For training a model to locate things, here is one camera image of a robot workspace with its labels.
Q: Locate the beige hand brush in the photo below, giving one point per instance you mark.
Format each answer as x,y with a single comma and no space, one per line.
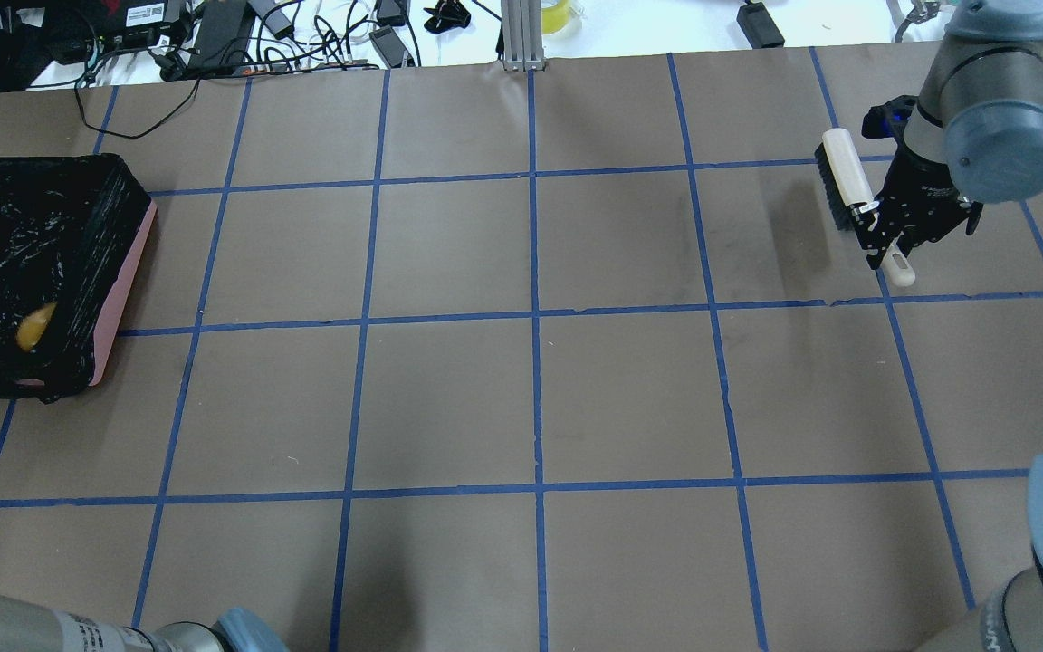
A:
845,183

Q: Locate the yellow tape roll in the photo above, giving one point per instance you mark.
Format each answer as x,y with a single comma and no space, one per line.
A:
555,15

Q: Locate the aluminium frame post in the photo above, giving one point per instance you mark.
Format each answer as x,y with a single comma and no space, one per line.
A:
522,37

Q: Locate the black power adapter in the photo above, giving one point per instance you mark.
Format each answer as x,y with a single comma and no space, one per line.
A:
218,48

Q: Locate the yellow toy potato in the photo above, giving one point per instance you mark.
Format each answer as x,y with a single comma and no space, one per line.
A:
33,326

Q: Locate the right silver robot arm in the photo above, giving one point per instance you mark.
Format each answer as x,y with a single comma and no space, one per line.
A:
973,135

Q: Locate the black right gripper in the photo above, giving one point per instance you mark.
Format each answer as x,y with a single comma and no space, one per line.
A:
918,194

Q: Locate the black small adapter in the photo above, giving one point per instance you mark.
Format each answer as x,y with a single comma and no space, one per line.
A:
758,27

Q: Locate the bin with black bag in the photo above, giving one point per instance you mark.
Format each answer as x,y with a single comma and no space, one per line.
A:
71,232

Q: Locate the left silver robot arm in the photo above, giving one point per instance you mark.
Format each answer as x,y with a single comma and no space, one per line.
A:
25,626

